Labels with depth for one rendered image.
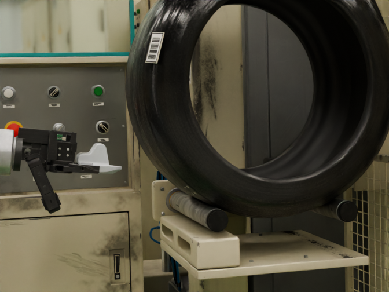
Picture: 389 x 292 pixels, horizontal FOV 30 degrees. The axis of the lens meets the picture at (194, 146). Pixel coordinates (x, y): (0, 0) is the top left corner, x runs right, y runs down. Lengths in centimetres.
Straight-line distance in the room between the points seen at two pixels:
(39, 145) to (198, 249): 37
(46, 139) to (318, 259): 60
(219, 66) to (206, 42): 7
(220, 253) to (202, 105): 48
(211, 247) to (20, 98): 81
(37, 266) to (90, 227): 17
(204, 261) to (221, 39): 62
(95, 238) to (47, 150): 61
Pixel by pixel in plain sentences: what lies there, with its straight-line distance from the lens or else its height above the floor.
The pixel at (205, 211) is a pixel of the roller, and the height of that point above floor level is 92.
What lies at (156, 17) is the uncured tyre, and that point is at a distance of 144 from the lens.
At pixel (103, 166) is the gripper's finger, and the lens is 145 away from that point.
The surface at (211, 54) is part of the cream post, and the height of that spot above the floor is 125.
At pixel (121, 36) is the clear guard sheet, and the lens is 204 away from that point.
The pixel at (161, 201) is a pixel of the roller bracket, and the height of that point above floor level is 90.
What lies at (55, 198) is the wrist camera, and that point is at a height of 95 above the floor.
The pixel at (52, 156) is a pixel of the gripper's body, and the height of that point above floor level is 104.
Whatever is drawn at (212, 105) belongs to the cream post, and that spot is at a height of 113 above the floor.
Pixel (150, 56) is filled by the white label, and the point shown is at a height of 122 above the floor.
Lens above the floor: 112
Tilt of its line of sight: 3 degrees down
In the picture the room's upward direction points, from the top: 2 degrees counter-clockwise
